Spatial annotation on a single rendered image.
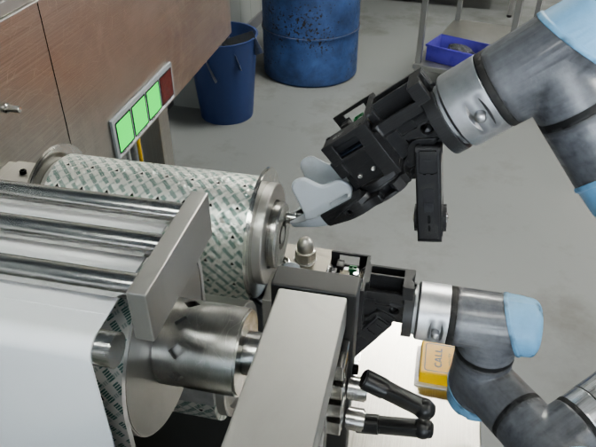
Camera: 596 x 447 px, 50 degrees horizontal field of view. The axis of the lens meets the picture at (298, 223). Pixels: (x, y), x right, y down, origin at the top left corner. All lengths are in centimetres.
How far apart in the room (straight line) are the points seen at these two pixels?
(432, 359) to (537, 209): 215
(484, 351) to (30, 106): 64
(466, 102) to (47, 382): 40
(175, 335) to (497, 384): 51
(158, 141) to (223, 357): 126
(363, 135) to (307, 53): 340
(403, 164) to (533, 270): 216
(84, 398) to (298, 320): 13
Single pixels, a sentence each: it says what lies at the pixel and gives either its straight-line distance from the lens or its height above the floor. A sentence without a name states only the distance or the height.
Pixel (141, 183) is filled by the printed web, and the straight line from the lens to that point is 71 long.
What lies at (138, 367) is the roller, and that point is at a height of 136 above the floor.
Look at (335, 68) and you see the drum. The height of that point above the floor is 11.
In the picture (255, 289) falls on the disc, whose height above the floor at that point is 121.
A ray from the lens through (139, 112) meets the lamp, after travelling 114.
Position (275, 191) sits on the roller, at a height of 130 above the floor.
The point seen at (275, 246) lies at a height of 126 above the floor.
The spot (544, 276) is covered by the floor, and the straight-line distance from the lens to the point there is 275.
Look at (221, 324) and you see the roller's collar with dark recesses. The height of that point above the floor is 137.
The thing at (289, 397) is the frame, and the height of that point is 144.
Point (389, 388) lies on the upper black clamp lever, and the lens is 41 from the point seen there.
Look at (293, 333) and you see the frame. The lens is 34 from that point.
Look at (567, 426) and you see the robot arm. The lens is 84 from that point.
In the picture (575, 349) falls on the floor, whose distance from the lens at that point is 248.
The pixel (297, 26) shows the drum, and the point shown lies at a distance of 396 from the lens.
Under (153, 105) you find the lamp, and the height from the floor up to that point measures 118.
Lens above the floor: 168
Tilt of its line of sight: 36 degrees down
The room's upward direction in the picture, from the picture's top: straight up
